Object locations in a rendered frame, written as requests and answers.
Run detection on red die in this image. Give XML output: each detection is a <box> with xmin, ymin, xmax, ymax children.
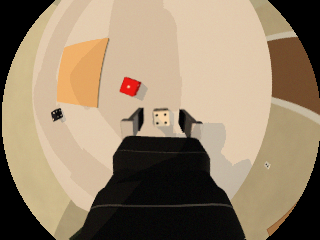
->
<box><xmin>120</xmin><ymin>77</ymin><xmax>141</xmax><ymax>97</ymax></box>

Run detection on white die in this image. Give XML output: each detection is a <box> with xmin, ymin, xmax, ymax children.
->
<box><xmin>153</xmin><ymin>108</ymin><xmax>170</xmax><ymax>127</ymax></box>

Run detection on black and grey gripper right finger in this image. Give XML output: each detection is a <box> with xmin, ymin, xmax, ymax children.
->
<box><xmin>178</xmin><ymin>109</ymin><xmax>204</xmax><ymax>142</ymax></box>

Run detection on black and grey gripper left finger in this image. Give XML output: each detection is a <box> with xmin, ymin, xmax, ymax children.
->
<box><xmin>121</xmin><ymin>107</ymin><xmax>144</xmax><ymax>141</ymax></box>

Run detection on orange flat mat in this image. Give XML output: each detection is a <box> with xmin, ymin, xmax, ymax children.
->
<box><xmin>57</xmin><ymin>38</ymin><xmax>109</xmax><ymax>108</ymax></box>

